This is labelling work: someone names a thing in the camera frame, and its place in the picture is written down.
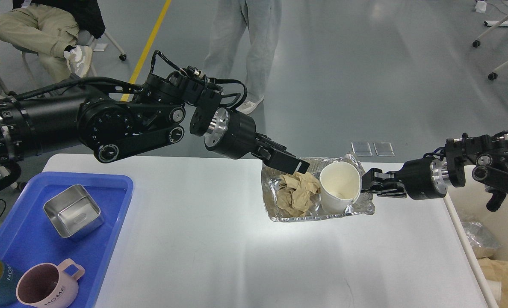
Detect brown paper in bin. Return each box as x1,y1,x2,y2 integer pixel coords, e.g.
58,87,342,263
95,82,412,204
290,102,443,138
478,258,508,308

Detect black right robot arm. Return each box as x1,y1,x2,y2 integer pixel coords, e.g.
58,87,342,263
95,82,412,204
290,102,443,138
361,130,508,212

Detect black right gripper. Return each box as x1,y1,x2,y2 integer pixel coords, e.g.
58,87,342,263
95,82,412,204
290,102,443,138
361,157,451,200

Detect floor plate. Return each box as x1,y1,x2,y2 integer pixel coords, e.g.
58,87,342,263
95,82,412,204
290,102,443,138
351,142,373,157
373,142,395,157

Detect floor plate left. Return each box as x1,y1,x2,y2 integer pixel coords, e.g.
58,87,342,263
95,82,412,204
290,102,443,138
351,142,373,157

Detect seated person khaki trousers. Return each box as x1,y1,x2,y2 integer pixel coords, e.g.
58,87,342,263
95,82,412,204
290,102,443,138
0,0,106,86

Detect white paper cup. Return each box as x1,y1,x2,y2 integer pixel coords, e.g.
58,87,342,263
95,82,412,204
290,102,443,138
320,161,361,214

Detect floor plate right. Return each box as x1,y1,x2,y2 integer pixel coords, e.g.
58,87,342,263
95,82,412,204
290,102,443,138
373,142,395,157

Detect blue plastic tray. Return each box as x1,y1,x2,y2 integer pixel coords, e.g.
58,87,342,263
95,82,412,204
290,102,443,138
0,172,133,308

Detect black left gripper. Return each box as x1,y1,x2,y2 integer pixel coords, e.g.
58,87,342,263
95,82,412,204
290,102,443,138
204,108,310,174

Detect pink mug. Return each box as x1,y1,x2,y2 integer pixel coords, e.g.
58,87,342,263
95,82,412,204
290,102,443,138
15,258,85,308

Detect white plastic bin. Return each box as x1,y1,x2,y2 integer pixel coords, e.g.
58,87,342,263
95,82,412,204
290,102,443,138
444,166,508,308

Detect standing person grey jeans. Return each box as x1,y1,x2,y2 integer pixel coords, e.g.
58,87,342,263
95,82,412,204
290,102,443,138
202,0,282,114

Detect brown paper ball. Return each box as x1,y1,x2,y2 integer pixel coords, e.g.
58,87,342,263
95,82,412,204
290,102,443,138
276,172,321,218

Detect crumpled foil in bin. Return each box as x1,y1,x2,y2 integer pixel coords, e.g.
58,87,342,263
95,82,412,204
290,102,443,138
461,222,502,259

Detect stainless steel rectangular container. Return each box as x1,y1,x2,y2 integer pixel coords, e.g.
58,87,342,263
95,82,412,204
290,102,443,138
43,184,105,241

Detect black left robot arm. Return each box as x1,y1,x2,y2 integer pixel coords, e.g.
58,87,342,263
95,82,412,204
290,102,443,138
0,50,310,191

